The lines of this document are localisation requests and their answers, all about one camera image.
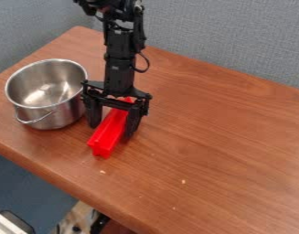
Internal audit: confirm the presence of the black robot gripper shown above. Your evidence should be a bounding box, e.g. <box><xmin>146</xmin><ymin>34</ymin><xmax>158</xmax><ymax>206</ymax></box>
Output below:
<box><xmin>80</xmin><ymin>57</ymin><xmax>152</xmax><ymax>139</ymax></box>

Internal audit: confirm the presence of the red plastic block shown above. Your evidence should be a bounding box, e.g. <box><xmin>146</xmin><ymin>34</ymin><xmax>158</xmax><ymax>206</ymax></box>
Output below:
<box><xmin>87</xmin><ymin>108</ymin><xmax>128</xmax><ymax>159</ymax></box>

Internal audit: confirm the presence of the metal pot with handle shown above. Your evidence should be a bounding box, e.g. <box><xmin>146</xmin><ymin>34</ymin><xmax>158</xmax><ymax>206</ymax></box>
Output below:
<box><xmin>5</xmin><ymin>58</ymin><xmax>88</xmax><ymax>130</ymax></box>

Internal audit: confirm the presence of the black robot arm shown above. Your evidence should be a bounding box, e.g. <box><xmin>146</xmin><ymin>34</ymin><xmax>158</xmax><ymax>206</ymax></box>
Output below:
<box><xmin>74</xmin><ymin>0</ymin><xmax>152</xmax><ymax>138</ymax></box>

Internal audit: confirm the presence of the beige object under table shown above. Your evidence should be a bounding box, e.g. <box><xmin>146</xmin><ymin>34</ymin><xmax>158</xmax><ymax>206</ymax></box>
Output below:
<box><xmin>49</xmin><ymin>201</ymin><xmax>110</xmax><ymax>234</ymax></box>

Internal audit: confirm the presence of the black chair frame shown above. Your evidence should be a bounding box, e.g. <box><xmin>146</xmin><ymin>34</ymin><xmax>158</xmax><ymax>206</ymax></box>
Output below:
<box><xmin>0</xmin><ymin>210</ymin><xmax>36</xmax><ymax>234</ymax></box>

